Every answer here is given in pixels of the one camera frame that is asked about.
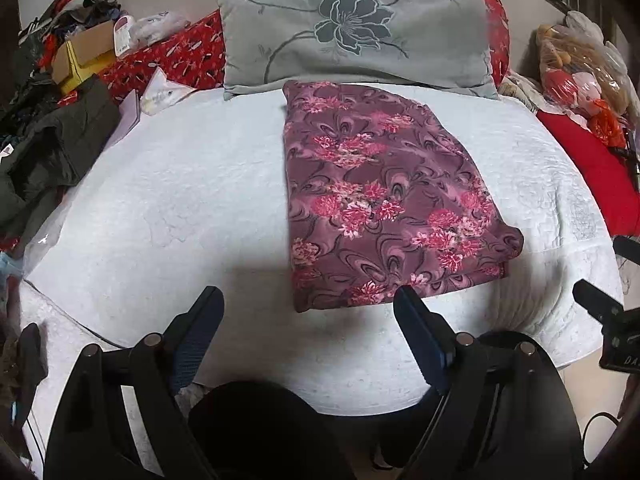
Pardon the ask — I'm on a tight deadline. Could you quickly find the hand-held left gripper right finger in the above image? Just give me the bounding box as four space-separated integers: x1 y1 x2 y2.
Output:
393 285 586 480

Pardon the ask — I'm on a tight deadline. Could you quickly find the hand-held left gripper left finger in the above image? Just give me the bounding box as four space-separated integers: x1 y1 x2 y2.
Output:
44 286 226 480

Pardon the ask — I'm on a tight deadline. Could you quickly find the white paper bag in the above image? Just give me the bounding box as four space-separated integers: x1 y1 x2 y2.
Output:
140 67 197 113

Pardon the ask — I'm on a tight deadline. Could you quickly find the pink and white packet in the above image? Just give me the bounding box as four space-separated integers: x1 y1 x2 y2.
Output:
114 15 136 57

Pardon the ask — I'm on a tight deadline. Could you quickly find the plain red cloth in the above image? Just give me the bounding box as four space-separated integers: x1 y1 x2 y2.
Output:
537 110 640 238

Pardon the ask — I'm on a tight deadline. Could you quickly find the cardboard box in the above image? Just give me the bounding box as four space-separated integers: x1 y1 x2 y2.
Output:
51 20 117 96

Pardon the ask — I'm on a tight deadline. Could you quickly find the purple floral garment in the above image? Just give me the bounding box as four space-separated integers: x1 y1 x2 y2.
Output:
281 80 525 313

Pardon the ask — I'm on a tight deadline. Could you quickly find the black cable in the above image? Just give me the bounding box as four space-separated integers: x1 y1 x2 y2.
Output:
580 411 623 466

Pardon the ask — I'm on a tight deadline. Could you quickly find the white plastic bag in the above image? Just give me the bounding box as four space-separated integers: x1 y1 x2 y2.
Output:
131 12 192 46

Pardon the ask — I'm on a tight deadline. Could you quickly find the grey flower-print pillow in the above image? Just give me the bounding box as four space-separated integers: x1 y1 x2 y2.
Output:
216 0 500 102

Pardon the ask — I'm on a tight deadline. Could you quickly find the pile of mixed clothes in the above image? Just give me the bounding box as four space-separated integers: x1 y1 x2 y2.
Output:
17 0 123 61

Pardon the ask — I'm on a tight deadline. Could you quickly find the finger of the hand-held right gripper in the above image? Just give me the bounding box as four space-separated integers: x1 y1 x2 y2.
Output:
572 280 626 323
612 235 640 266

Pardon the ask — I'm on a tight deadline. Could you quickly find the plastic bag of plush toys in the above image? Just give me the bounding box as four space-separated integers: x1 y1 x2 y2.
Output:
535 10 636 148

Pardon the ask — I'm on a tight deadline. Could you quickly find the black flat object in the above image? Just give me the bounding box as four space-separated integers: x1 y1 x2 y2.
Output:
17 322 49 413

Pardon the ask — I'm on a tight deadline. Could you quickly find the white textured bedspread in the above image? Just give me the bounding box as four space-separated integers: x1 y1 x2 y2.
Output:
20 82 626 461

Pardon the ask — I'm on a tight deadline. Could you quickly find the dark green jacket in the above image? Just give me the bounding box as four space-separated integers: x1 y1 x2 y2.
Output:
0 76 123 241

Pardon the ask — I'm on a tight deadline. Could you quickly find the pale lilac sheet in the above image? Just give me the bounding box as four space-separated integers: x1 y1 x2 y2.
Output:
102 90 143 153

